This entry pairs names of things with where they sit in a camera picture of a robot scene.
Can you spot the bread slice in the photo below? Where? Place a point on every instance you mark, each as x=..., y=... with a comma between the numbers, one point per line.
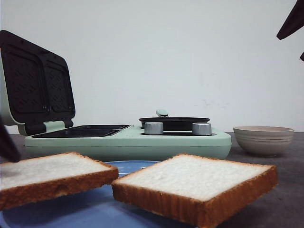
x=196, y=190
x=49, y=177

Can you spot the breakfast maker hinged lid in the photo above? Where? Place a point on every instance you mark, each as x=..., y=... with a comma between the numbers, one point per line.
x=36, y=93

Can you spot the beige ribbed bowl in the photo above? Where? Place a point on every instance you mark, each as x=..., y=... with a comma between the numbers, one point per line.
x=266, y=141

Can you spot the mint green breakfast maker base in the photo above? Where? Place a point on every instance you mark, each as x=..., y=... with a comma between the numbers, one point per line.
x=120, y=142

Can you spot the blue plastic plate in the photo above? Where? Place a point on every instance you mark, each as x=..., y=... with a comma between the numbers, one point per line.
x=94, y=208

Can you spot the silver right control knob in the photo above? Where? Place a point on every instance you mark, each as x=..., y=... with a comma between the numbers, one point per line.
x=201, y=129

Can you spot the silver control knob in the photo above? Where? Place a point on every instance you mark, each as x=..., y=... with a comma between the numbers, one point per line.
x=201, y=129
x=153, y=128

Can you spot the silver left control knob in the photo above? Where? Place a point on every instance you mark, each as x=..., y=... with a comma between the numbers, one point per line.
x=153, y=128

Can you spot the black frying pan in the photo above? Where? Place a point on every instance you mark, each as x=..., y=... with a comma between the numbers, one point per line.
x=173, y=123

